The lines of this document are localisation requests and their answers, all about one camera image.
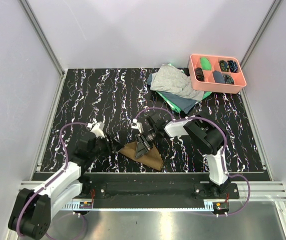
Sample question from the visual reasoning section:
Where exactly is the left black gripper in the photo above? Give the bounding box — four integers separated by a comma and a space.
89, 132, 124, 159

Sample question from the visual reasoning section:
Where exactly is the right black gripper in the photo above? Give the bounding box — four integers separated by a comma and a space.
135, 127, 159, 159

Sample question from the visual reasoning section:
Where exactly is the brown cloth napkin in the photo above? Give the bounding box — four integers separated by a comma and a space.
119, 141, 164, 171

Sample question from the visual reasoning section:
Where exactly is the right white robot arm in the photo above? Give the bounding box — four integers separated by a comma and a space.
131, 115, 230, 198

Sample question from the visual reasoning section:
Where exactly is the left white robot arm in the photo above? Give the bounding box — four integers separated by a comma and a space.
8, 132, 124, 240

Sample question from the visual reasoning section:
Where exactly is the grey cloth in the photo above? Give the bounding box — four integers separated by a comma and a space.
150, 64, 204, 101

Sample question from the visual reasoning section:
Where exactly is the green cloth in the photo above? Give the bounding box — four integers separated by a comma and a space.
150, 64, 211, 114

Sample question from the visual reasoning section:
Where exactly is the dark brown rolled sock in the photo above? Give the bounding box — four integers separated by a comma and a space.
194, 67, 205, 82

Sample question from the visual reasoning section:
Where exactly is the pink compartment tray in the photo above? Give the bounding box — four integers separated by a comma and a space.
188, 53, 247, 94

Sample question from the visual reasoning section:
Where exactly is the blue grey rolled sock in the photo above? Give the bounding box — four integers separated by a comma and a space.
212, 70, 225, 84

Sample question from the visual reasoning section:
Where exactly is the green rolled sock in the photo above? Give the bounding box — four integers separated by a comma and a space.
200, 57, 211, 71

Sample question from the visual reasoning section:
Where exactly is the patterned sock bottom right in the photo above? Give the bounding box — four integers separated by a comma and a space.
223, 73, 235, 85

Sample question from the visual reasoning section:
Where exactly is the patterned sock top middle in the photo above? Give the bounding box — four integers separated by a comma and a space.
218, 60, 229, 72

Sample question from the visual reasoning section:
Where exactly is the dark patterned sock top right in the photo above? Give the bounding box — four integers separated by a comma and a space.
227, 60, 238, 73

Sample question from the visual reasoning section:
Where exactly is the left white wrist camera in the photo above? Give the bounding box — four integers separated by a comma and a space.
87, 121, 105, 138

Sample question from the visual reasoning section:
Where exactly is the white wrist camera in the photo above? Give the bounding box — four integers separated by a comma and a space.
131, 119, 144, 133
87, 121, 105, 138

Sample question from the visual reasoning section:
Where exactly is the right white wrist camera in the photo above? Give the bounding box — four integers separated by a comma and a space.
131, 119, 144, 133

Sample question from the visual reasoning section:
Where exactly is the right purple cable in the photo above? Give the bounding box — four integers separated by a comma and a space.
134, 107, 252, 217

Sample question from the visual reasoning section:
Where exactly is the purple cable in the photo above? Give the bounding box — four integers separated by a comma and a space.
134, 107, 252, 217
16, 122, 93, 240

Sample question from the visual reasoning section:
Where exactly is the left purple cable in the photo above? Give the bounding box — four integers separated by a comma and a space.
16, 122, 93, 240

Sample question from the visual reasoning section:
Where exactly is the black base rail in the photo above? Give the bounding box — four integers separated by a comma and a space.
86, 172, 240, 211

